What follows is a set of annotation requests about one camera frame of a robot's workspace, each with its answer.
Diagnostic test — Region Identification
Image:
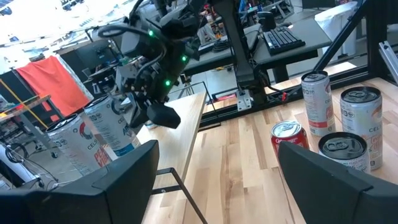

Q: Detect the backlit black keyboard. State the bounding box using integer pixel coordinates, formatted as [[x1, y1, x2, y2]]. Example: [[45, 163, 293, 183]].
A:
[[262, 26, 307, 57]]

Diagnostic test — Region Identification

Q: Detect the yellow rod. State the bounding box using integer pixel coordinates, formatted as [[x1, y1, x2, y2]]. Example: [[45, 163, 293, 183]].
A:
[[0, 79, 49, 130]]

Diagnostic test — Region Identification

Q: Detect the silver aluminium profile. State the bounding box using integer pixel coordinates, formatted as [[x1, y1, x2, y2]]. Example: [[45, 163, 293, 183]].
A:
[[378, 40, 398, 85]]

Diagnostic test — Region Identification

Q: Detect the grey desk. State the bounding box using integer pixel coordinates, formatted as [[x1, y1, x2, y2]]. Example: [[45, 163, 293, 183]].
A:
[[183, 23, 262, 77], [253, 18, 333, 83]]

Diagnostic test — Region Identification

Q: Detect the silver metal bracket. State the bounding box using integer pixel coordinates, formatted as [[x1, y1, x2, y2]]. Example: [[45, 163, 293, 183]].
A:
[[236, 89, 253, 112]]

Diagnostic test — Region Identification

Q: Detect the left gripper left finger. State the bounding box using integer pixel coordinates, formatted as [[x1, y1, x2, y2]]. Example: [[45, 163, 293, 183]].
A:
[[0, 139, 161, 224]]

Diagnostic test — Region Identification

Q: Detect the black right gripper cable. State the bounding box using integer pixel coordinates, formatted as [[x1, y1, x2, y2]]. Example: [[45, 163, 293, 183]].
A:
[[97, 24, 167, 82]]

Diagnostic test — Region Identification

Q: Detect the Celsius Tropical Vibe can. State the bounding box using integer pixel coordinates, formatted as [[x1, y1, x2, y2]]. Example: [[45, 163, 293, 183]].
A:
[[340, 86, 384, 171]]

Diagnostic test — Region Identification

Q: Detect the red Coca-Cola can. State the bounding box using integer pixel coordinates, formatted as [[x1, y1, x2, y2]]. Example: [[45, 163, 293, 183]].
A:
[[269, 120, 310, 159]]

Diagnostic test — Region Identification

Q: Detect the Celsius Peach Vibe can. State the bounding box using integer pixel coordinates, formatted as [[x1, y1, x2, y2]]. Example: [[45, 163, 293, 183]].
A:
[[317, 131, 373, 174], [300, 70, 336, 138], [45, 113, 113, 177]]

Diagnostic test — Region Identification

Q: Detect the white covered bin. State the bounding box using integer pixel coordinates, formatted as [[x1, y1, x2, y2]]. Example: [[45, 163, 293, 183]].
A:
[[314, 1, 358, 60]]

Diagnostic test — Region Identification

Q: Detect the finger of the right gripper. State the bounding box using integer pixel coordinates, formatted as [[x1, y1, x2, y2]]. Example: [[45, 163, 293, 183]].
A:
[[129, 93, 182, 130]]

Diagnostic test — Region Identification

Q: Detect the Celsius Arctic Vibe can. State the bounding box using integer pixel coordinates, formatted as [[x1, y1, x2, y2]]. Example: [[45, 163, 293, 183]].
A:
[[83, 94, 142, 157]]

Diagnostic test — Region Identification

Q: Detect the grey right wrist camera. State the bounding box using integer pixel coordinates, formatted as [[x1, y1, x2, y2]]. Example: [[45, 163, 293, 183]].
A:
[[120, 27, 156, 60]]

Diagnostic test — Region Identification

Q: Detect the orange cloth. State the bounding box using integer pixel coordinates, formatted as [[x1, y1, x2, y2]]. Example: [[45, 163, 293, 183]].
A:
[[15, 55, 91, 118]]

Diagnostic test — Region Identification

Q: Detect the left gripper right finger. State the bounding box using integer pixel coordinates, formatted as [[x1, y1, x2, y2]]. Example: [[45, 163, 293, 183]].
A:
[[277, 141, 398, 224]]

